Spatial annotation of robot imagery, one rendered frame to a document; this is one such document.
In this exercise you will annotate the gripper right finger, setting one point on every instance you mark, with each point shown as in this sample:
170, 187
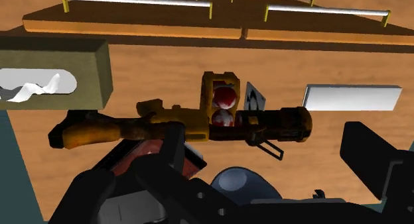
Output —
372, 155

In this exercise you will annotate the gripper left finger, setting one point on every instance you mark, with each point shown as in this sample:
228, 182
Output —
152, 181

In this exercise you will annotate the red and black flat box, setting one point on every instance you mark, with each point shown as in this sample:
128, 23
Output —
145, 150

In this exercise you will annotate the white flat box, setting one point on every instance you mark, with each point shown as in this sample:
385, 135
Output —
352, 98

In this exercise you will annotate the yellow toy gun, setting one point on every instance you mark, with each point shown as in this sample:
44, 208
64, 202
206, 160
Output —
181, 118

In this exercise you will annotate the grey blue round dome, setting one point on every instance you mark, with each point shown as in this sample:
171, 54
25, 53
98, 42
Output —
241, 184

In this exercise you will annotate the wooden chest of drawers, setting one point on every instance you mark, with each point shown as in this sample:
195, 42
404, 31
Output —
161, 68

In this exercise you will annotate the olive tissue box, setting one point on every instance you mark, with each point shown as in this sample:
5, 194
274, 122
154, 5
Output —
93, 74

